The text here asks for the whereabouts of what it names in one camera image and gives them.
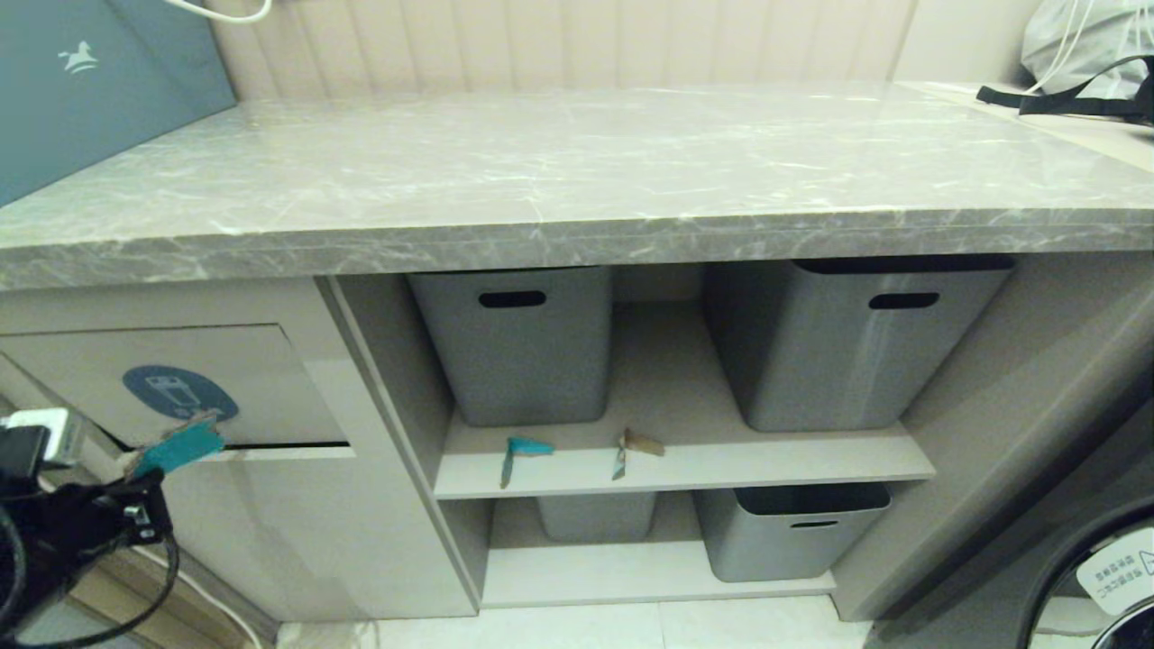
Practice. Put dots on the beige shelf board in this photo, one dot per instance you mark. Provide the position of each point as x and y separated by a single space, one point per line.
685 460
631 577

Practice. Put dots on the large gray storage bin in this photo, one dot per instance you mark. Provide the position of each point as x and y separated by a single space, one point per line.
838 361

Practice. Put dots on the white warning sticker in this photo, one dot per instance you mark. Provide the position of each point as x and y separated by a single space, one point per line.
1122 572

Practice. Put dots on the brown cardboard scrap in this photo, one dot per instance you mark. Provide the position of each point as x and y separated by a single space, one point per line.
642 442

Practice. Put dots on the small gray storage bin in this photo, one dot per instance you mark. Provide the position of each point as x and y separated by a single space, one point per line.
595 518

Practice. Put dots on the gray fabric bag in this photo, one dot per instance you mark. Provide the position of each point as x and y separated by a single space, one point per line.
1091 36

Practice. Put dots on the teal box with horse logo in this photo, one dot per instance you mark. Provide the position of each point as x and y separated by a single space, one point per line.
90 90

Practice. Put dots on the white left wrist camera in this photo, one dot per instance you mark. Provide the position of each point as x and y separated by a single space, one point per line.
50 433

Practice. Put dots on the chrome glass washer door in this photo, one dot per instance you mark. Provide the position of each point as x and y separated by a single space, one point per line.
1055 613

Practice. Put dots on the small teal cardboard scrap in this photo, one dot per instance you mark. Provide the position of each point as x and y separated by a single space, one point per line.
527 446

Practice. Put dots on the beige trash flap door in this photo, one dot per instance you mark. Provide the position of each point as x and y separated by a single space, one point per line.
252 379

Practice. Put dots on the open gray storage bin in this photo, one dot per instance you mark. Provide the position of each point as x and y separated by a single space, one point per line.
784 550

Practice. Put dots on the beige cabinet frame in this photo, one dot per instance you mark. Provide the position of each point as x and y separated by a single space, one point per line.
992 406

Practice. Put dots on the gray washing machine front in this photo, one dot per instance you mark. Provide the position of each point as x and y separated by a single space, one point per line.
992 586

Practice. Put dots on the large teal cardboard scrap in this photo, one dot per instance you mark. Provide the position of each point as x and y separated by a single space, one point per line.
185 446

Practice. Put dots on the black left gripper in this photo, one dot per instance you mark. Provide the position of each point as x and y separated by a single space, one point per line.
99 532

